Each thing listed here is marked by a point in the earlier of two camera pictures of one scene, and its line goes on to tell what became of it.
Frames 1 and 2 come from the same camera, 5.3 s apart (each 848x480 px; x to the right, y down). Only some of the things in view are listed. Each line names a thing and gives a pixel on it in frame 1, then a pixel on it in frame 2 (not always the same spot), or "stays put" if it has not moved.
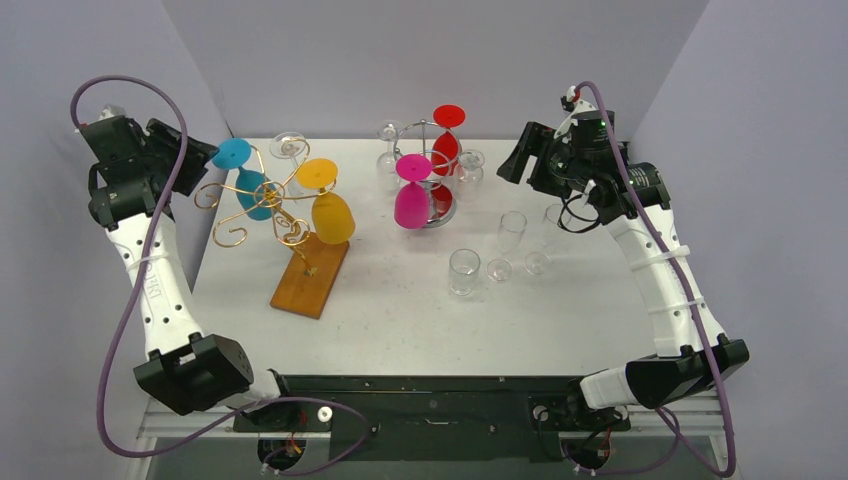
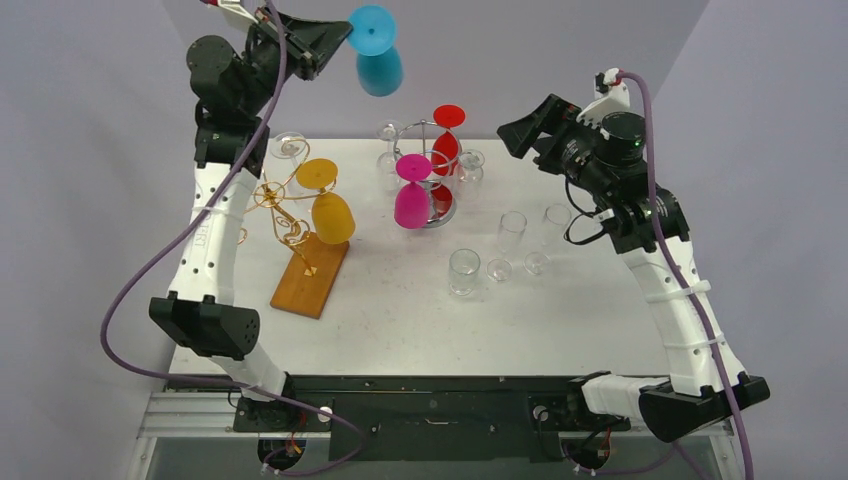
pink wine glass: [411, 203] stays put
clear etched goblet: [463, 266] stays put
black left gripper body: [162, 152] → [300, 57]
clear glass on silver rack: [469, 175] stays put
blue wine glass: [256, 192] → [379, 65]
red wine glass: [446, 155] stays put
